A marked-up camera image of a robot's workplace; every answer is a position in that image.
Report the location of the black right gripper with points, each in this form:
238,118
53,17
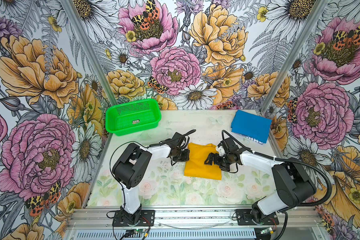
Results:
216,156

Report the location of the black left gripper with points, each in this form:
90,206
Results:
185,158

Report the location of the yellow t-shirt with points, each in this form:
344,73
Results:
196,167

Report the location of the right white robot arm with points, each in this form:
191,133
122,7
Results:
293,184

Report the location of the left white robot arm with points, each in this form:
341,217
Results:
133,162

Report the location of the folded blue t-shirt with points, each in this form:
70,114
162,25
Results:
251,125

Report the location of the green plastic basket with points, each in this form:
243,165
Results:
132,117

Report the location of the small green circuit board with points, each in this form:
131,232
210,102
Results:
137,231

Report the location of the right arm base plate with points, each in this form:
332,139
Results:
248,217

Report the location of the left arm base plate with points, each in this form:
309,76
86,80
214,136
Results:
141,218

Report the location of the right aluminium corner post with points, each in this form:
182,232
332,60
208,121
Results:
310,24

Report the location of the aluminium corner post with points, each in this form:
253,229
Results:
310,24
82,35

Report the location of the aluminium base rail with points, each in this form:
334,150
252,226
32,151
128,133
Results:
196,223

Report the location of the left aluminium corner post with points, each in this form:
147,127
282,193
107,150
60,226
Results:
82,35

